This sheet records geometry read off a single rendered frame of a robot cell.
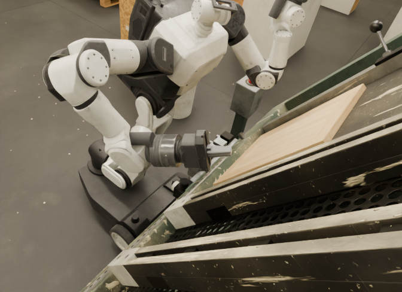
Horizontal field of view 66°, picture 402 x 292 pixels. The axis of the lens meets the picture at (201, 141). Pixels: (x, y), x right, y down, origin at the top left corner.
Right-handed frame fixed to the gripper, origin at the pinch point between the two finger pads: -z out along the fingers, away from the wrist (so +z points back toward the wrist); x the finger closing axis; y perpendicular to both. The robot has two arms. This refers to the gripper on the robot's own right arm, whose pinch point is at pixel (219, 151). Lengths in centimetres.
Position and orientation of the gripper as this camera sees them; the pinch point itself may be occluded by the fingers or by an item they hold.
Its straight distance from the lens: 79.5
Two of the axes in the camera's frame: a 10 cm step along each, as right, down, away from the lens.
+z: -9.8, -0.1, 2.2
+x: -1.3, -7.8, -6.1
